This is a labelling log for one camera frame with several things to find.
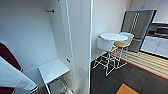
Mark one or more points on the small dark door latch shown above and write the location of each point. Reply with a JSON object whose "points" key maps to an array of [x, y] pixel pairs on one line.
{"points": [[68, 60]]}

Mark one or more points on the white kitchen cabinets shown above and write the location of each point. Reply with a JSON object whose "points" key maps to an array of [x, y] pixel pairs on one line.
{"points": [[155, 45], [148, 6]]}

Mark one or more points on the white wardrobe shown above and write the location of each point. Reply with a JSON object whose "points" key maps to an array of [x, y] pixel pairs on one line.
{"points": [[40, 36]]}

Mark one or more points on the steel refrigerator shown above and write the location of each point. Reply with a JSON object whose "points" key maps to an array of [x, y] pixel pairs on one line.
{"points": [[136, 28]]}

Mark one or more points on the maroon and white jacket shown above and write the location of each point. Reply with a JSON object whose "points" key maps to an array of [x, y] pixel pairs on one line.
{"points": [[10, 73]]}

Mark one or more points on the yellow and white high stool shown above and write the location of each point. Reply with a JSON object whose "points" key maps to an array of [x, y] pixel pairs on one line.
{"points": [[122, 43]]}

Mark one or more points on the white upper kitchen cabinets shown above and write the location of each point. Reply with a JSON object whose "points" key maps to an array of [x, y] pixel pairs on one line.
{"points": [[148, 6]]}

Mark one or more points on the white lower kitchen cabinets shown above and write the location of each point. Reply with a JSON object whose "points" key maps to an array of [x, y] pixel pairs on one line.
{"points": [[155, 45]]}

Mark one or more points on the black wardrobe hook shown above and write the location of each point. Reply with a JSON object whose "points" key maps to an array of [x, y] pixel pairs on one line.
{"points": [[50, 11]]}

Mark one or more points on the round white high table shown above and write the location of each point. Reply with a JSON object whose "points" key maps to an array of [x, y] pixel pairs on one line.
{"points": [[113, 36]]}

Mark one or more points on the white wardrobe door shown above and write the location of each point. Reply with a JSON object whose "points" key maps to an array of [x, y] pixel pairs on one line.
{"points": [[81, 43]]}

